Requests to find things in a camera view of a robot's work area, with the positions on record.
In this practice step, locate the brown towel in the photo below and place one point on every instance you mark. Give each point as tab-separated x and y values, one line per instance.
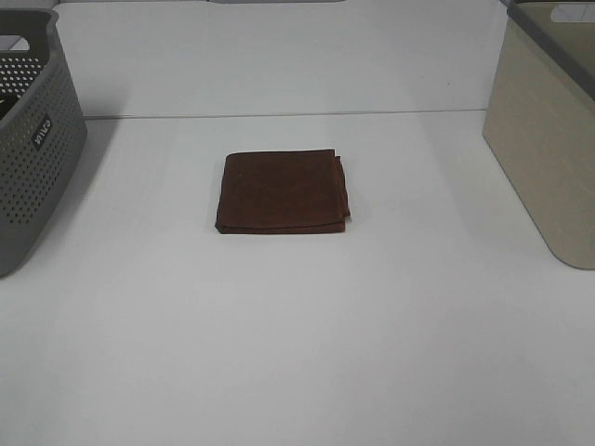
283	192

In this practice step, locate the beige plastic storage bin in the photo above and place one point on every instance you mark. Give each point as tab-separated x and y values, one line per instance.
539	122

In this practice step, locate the grey perforated plastic basket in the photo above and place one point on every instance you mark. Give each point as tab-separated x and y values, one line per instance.
43	131

